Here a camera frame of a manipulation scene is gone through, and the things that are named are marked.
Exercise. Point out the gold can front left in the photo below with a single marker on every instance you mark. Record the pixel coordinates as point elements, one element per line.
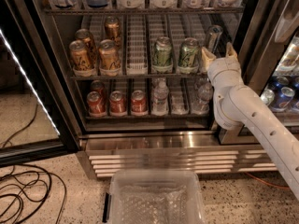
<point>80,56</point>

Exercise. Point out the open glass fridge door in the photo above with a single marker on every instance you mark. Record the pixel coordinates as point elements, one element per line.
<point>24,37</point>

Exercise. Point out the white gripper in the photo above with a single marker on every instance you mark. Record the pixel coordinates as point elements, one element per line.
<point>220,67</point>

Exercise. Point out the clear water bottle left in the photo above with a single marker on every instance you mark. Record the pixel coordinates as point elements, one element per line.
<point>159,98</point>

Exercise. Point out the green can right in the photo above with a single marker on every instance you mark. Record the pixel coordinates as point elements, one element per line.
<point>187,52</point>

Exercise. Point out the gold can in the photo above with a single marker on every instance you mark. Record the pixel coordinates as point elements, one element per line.
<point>113,29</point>
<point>80,56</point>
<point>87,37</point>
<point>109,55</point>

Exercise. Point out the clear water bottle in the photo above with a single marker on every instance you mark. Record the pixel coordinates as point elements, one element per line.
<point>203,95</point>
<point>159,98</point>

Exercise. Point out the red can front left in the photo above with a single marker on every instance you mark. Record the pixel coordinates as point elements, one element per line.
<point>96,102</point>

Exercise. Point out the stainless steel fridge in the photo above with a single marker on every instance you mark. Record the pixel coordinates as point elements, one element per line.
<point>178,139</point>

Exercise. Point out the green can left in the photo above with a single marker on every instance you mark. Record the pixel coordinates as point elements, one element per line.
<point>162,53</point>

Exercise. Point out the closed right fridge door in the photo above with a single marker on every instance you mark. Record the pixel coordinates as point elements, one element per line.
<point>264,33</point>

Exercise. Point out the blue can behind glass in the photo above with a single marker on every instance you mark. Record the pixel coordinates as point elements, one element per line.
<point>282,98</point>

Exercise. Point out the green can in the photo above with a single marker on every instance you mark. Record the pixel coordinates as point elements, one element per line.
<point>187,52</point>
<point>162,53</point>

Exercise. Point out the clear plastic bin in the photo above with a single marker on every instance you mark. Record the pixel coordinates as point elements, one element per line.
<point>154,197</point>

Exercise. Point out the gold can rear left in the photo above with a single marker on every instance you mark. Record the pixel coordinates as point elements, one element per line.
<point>87,37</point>

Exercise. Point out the gold can front right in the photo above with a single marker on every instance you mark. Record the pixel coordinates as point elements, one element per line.
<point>109,55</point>

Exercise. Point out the gold can rear right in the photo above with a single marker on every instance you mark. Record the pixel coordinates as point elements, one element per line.
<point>113,29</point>

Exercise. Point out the red can front right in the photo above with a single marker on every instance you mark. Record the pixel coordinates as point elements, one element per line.
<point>138,101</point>

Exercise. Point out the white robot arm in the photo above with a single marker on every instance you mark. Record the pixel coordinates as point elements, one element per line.
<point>235,104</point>

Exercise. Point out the silver can behind glass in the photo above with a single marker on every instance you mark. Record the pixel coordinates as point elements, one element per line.
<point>267,96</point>

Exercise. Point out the red can rear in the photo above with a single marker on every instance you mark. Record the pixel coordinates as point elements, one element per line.
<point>99,86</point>

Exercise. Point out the clear water bottle right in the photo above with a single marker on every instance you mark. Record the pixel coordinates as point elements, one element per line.
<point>203,95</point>

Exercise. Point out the red can front middle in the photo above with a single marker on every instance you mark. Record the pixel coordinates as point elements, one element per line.
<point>117,102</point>

